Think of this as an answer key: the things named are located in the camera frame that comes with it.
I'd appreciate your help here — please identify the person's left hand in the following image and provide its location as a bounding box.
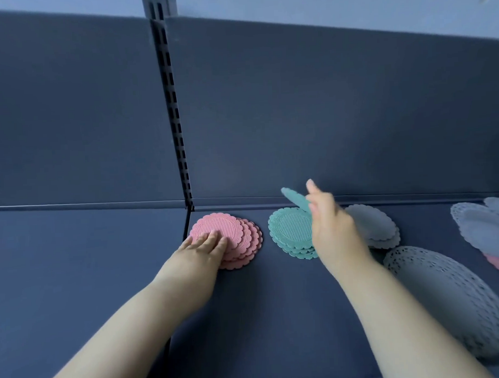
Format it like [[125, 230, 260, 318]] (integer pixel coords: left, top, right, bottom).
[[150, 230, 232, 308]]

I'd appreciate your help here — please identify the person's right hand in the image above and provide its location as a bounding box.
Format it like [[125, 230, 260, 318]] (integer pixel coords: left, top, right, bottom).
[[305, 176, 377, 278]]

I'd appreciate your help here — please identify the stack of green coasters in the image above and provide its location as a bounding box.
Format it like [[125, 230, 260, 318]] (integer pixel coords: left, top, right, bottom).
[[268, 206, 320, 262]]

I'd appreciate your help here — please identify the green coaster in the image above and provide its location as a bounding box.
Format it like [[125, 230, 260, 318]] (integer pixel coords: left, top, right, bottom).
[[280, 186, 312, 214]]

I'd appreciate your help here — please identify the stack of pink coasters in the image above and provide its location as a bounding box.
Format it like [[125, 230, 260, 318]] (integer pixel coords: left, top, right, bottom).
[[188, 211, 264, 272]]

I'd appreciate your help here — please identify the person's left forearm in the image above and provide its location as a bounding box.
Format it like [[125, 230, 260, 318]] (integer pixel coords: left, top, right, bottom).
[[34, 277, 218, 378]]

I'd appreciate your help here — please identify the person's right forearm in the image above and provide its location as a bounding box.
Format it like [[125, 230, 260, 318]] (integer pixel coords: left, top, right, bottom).
[[329, 248, 494, 378]]

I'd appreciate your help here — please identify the black slotted shelf upright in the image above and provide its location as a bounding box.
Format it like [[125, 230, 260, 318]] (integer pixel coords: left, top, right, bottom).
[[141, 0, 195, 212]]

